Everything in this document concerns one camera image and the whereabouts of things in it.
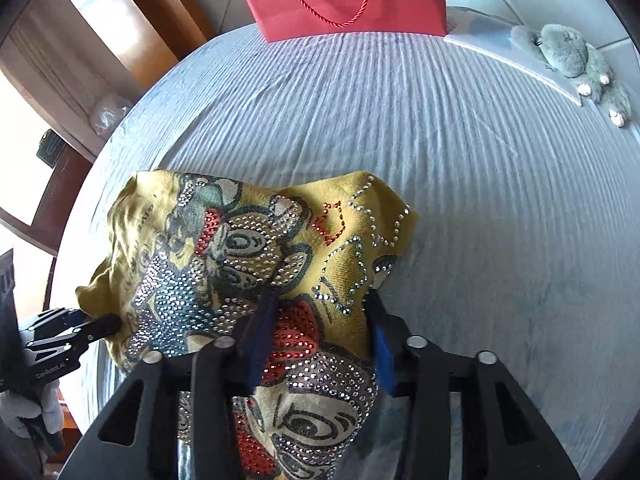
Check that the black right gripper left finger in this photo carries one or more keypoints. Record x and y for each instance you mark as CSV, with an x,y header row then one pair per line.
x,y
135,435

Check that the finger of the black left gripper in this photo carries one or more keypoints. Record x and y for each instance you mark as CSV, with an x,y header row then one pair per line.
x,y
75,342
55,321

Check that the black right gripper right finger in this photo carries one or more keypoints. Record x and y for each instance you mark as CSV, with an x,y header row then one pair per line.
x,y
504,436

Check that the grey plush toy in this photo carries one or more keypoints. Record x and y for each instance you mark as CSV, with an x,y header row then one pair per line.
x,y
565,51

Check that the mustard yellow t-shirt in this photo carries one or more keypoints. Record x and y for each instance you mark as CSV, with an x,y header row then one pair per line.
x,y
192,254

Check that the blue striped bed sheet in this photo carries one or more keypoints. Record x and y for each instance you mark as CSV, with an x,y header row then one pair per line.
x,y
527,242

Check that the white gloved left hand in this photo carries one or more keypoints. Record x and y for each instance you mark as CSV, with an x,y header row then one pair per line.
x,y
15,407

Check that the clear plastic bag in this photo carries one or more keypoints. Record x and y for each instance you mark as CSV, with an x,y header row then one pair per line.
x,y
108,113

